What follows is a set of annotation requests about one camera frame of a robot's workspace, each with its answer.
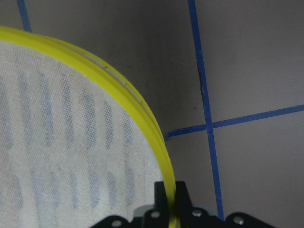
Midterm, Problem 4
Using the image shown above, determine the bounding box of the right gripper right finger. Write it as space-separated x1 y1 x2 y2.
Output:
175 181 193 214

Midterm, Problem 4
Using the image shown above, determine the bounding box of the yellow steamer top layer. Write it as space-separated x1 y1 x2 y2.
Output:
0 25 181 228

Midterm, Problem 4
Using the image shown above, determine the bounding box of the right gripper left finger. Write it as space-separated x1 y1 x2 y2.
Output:
154 181 169 214

